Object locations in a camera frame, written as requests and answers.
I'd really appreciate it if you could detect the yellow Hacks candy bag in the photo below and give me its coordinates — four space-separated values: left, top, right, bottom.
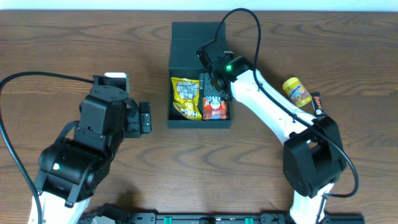
171 77 202 121

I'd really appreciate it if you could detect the red Hello Panda box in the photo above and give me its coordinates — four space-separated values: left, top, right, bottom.
202 96 228 120

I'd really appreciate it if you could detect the black gift box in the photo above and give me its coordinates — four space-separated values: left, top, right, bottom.
168 22 233 129

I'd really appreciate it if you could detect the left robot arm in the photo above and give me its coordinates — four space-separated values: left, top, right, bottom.
29 72 152 223

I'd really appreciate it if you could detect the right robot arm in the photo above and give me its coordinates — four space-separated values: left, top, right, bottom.
197 40 346 223

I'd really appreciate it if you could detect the yellow Mentos gum bottle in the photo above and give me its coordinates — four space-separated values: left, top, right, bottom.
282 77 312 108

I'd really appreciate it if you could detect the black Mars chocolate bar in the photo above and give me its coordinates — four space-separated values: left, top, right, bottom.
311 92 326 117

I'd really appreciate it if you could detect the right black cable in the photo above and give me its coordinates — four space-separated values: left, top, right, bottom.
214 7 360 218

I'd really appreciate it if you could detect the black cable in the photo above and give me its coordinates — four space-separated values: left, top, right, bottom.
0 71 95 224
214 7 360 218

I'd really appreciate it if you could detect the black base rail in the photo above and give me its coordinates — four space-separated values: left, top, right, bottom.
77 203 366 224

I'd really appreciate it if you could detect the left black cable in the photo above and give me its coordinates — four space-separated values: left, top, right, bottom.
0 71 95 224

